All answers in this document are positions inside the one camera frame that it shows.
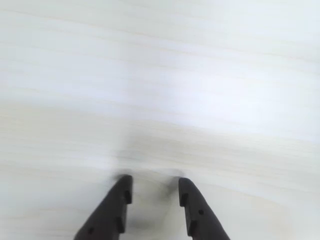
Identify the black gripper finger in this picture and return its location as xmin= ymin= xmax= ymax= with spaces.
xmin=178 ymin=177 xmax=231 ymax=240
xmin=73 ymin=174 xmax=134 ymax=240

